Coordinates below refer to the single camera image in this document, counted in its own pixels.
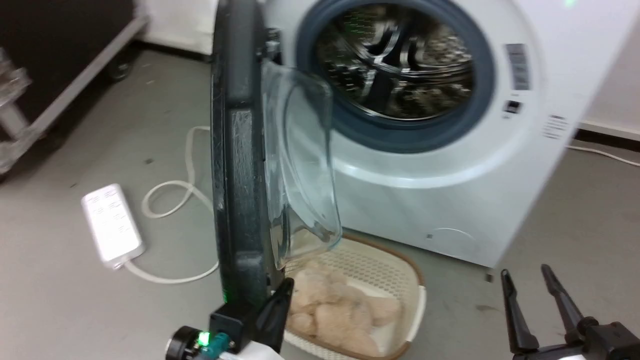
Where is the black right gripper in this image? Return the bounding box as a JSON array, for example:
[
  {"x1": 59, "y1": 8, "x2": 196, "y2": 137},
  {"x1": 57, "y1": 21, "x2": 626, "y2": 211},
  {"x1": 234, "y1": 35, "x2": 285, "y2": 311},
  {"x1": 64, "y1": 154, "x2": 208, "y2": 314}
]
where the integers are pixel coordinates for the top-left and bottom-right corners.
[{"x1": 500, "y1": 264, "x2": 640, "y2": 360}]

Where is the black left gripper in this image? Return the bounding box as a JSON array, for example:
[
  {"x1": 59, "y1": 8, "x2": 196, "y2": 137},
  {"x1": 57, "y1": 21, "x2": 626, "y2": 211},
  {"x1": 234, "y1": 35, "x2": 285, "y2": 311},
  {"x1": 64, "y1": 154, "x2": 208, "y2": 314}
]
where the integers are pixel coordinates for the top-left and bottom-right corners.
[{"x1": 167, "y1": 277, "x2": 295, "y2": 360}]

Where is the dark washing machine door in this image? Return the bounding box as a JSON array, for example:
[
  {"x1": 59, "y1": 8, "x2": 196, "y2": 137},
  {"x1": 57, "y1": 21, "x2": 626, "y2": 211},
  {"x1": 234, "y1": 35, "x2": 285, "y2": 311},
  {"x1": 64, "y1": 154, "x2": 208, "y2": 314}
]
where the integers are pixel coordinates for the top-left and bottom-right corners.
[{"x1": 210, "y1": 0, "x2": 344, "y2": 307}]

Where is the white front-load washing machine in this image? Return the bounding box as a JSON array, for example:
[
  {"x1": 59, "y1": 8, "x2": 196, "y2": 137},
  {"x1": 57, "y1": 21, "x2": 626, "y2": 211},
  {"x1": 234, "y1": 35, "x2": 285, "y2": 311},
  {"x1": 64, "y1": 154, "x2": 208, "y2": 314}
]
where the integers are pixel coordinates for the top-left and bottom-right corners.
[{"x1": 260, "y1": 0, "x2": 640, "y2": 269}]

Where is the grey rubber door gasket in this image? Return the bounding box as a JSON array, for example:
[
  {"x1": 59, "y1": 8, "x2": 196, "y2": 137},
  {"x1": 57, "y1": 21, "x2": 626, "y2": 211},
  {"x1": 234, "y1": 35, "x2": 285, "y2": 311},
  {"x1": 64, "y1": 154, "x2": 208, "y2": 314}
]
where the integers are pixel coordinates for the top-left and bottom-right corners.
[{"x1": 295, "y1": 0, "x2": 497, "y2": 154}]

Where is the steel washing machine drum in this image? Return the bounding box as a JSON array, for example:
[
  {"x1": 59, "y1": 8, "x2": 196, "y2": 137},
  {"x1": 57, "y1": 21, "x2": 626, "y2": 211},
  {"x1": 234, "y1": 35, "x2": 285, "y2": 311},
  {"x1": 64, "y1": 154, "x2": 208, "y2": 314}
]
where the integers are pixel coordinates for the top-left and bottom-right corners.
[{"x1": 315, "y1": 2, "x2": 474, "y2": 121}]

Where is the beige plush toy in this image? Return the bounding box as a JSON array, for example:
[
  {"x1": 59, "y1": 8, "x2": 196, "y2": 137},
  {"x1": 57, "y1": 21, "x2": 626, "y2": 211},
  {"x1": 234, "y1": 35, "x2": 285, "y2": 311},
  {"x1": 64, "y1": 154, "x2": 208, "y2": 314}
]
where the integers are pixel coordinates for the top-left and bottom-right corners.
[{"x1": 287, "y1": 260, "x2": 404, "y2": 358}]

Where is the cream perforated laundry basket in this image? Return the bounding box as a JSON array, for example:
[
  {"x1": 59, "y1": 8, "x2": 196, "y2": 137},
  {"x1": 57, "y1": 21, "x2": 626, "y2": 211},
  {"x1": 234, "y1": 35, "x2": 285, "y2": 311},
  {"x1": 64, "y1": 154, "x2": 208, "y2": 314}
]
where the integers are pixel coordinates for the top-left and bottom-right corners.
[{"x1": 280, "y1": 234, "x2": 427, "y2": 360}]

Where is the white power strip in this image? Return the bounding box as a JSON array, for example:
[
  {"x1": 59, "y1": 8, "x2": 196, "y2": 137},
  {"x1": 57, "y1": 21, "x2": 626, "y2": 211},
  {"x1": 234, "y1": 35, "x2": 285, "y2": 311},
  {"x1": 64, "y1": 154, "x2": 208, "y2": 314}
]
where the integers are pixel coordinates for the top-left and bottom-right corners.
[{"x1": 81, "y1": 183, "x2": 146, "y2": 271}]

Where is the grey rectangular sticker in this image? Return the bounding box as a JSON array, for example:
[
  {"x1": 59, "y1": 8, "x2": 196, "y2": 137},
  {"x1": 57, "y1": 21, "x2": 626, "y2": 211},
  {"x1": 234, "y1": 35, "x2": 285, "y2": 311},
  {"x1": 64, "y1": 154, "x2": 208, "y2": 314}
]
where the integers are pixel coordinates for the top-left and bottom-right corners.
[{"x1": 504, "y1": 43, "x2": 531, "y2": 91}]

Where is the black caster wheel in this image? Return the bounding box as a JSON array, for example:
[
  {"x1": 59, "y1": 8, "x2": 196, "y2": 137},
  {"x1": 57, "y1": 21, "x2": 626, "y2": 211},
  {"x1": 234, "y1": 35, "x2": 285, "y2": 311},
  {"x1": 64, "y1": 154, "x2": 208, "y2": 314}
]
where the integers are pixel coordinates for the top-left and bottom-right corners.
[{"x1": 107, "y1": 47, "x2": 134, "y2": 84}]

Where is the black flight case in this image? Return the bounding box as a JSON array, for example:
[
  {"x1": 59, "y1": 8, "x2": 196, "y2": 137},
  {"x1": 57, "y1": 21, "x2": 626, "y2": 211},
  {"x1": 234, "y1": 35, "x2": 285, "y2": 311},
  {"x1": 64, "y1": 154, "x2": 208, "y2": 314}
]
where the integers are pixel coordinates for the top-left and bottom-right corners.
[{"x1": 0, "y1": 0, "x2": 151, "y2": 177}]

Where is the thin white floor cable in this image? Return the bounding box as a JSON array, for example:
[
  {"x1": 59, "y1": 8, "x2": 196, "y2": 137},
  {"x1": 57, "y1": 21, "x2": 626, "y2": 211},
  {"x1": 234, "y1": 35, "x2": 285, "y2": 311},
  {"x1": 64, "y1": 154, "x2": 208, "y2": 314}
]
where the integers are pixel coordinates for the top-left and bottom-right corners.
[{"x1": 565, "y1": 144, "x2": 640, "y2": 168}]

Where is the white power strip cable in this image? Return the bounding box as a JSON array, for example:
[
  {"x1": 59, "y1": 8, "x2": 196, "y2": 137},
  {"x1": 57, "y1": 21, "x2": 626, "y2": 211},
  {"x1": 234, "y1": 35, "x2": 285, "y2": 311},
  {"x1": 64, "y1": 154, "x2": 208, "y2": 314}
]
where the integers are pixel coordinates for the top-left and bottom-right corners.
[{"x1": 122, "y1": 126, "x2": 221, "y2": 285}]

